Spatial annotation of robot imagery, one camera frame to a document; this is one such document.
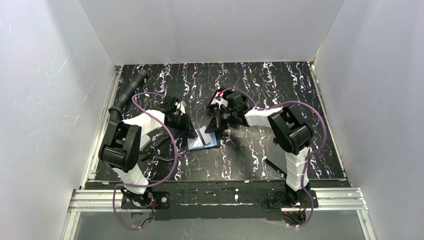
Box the white credit card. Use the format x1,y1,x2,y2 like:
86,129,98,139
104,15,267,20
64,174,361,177
197,126,212,146

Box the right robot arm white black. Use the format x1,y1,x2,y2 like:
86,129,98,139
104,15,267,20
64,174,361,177
205,88,314,205

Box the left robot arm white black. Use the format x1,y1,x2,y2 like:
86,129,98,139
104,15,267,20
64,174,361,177
98,95,198,196

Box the grey flat card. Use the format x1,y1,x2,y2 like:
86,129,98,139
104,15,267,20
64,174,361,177
139,134,151,151

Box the black pliers tool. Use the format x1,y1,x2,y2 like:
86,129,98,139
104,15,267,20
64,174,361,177
139,136,175,163

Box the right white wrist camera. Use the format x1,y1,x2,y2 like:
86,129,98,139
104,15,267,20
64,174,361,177
211,91,228,109

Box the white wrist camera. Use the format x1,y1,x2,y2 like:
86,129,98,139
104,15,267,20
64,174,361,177
176,101,187,115
211,91,228,109

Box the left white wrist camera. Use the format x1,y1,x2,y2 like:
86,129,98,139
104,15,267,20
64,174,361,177
176,101,187,115

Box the black corrugated hose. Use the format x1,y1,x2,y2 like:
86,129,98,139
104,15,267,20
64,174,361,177
108,69,149,122

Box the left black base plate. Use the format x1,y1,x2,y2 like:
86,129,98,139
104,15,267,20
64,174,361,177
121,189,170,210

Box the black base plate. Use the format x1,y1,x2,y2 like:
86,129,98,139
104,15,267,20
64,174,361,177
121,189,170,210
263,189,319,211

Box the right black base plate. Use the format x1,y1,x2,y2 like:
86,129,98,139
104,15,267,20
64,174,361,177
263,189,319,211

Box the aluminium frame rail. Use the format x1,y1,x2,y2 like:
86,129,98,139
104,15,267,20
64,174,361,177
62,187,376,240

